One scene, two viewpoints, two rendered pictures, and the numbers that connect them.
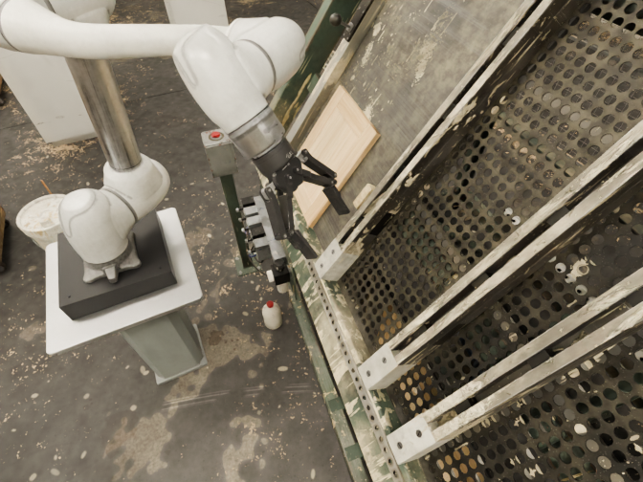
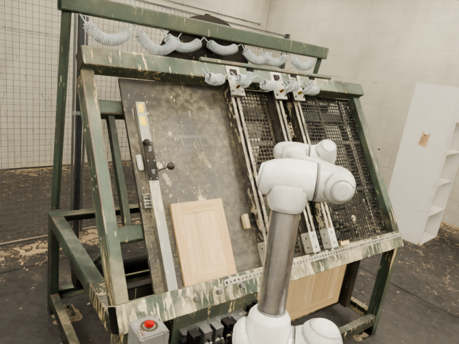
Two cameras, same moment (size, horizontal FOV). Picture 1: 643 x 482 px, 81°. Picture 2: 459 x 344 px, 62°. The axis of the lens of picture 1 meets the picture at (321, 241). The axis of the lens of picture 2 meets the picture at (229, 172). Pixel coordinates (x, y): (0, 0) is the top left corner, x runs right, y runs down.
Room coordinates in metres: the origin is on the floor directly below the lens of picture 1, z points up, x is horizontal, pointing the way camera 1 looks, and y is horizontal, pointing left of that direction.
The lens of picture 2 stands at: (1.59, 1.71, 1.93)
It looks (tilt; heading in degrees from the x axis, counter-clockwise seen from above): 15 degrees down; 251
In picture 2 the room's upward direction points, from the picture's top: 8 degrees clockwise
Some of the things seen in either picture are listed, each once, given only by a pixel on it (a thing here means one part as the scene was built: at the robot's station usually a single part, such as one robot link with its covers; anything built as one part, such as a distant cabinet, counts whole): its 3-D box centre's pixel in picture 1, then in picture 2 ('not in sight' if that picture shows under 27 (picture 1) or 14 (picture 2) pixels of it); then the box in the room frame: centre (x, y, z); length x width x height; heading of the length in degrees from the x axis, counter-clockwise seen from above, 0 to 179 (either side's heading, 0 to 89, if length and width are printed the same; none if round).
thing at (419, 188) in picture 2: not in sight; (426, 163); (-2.51, -2.26, 1.03); 0.61 x 0.58 x 2.05; 25
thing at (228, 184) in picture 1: (237, 223); not in sight; (1.41, 0.46, 0.38); 0.06 x 0.06 x 0.75; 19
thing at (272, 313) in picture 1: (272, 313); not in sight; (1.01, 0.27, 0.10); 0.10 x 0.10 x 0.20
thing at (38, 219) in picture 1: (57, 227); not in sight; (1.51, 1.56, 0.24); 0.32 x 0.30 x 0.47; 25
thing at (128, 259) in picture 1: (108, 255); not in sight; (0.81, 0.74, 0.86); 0.22 x 0.18 x 0.06; 26
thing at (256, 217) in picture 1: (261, 241); (223, 332); (1.01, 0.25, 0.69); 0.50 x 0.14 x 0.24; 19
